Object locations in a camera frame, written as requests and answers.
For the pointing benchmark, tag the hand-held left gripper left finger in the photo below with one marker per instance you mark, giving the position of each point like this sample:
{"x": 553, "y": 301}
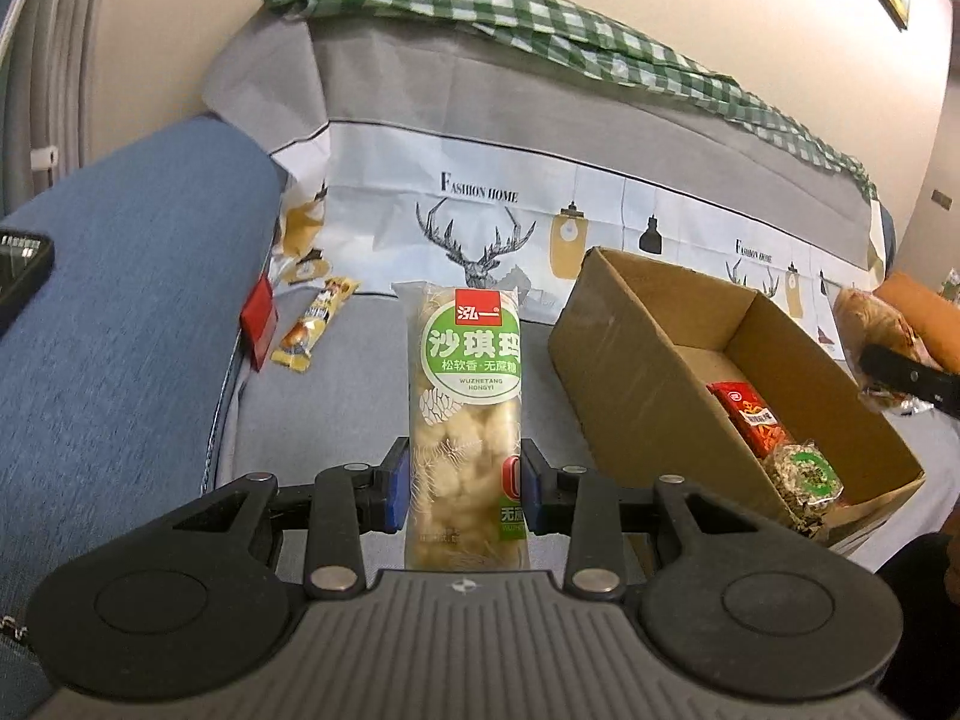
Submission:
{"x": 397, "y": 484}

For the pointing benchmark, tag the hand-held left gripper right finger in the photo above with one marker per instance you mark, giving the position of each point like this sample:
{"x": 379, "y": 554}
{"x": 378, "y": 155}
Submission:
{"x": 534, "y": 484}

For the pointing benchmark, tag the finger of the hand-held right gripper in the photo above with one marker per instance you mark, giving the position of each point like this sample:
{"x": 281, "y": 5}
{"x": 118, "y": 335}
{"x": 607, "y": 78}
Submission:
{"x": 911, "y": 379}

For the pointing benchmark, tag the clear cracker packet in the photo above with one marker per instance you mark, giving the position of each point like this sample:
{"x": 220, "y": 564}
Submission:
{"x": 862, "y": 322}

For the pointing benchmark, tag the pale puffed pastry packet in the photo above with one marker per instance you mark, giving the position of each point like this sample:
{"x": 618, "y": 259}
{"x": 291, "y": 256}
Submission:
{"x": 465, "y": 420}

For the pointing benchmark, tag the round green label snack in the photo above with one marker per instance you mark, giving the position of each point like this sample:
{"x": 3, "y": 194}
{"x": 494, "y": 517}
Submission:
{"x": 802, "y": 476}

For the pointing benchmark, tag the brown cardboard box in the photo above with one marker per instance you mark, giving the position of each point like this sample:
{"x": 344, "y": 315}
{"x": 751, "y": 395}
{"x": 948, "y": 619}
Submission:
{"x": 637, "y": 360}

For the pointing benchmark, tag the red printed snack packet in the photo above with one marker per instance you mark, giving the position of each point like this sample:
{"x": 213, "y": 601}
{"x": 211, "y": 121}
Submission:
{"x": 750, "y": 416}

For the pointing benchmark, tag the orange cushion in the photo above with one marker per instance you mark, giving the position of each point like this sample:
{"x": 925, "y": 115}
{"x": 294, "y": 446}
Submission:
{"x": 919, "y": 300}

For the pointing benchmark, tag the yellow snack bar packet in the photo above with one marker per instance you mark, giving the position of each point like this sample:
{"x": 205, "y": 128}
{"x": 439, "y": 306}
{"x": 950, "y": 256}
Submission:
{"x": 315, "y": 322}

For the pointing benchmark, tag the plain red packet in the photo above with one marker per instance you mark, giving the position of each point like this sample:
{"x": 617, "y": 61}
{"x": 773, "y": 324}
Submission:
{"x": 259, "y": 319}

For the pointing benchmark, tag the dark cloth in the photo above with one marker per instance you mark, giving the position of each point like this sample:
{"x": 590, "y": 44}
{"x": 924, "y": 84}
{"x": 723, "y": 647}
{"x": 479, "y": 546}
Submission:
{"x": 919, "y": 615}

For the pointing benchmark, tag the grey deer print sofa cover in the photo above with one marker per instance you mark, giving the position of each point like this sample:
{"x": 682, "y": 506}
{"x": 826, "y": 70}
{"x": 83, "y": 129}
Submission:
{"x": 465, "y": 90}

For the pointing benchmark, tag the black smartphone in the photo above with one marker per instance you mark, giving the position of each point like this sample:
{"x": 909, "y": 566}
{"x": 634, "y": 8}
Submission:
{"x": 19, "y": 274}

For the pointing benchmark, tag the white curtain clip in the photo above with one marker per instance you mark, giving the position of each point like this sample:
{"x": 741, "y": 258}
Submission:
{"x": 46, "y": 157}

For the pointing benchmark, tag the grey curtain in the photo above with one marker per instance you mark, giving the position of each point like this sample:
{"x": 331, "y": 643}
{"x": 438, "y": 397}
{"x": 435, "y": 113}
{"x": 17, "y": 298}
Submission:
{"x": 52, "y": 52}

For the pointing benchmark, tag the teal curtain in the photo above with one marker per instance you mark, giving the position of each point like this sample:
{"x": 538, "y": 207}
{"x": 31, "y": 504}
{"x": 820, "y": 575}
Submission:
{"x": 9, "y": 7}

